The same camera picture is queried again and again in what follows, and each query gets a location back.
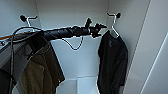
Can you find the orange white label sticker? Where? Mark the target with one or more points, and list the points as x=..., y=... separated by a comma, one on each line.
x=2, y=42

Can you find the white wardrobe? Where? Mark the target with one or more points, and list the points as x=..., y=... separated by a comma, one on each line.
x=80, y=10

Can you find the white wardrobe door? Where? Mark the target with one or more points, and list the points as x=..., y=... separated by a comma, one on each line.
x=160, y=78

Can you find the olive green jacket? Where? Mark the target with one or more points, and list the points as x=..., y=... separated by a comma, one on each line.
x=36, y=75

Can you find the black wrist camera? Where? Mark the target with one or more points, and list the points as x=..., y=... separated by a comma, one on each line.
x=88, y=22

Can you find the black garment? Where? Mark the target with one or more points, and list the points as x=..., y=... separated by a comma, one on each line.
x=112, y=63

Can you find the white plastic hanger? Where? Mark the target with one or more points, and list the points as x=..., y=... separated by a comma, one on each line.
x=113, y=30
x=29, y=22

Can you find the white inner shelf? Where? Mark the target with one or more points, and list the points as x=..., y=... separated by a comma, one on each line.
x=83, y=86

